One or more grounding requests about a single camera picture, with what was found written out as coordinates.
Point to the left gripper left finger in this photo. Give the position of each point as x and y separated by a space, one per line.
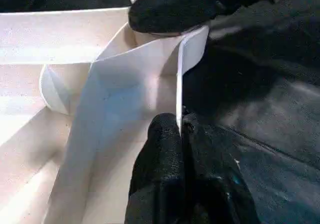
160 171

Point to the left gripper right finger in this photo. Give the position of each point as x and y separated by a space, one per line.
210 184

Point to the white plastic table top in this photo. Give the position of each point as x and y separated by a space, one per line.
112 84

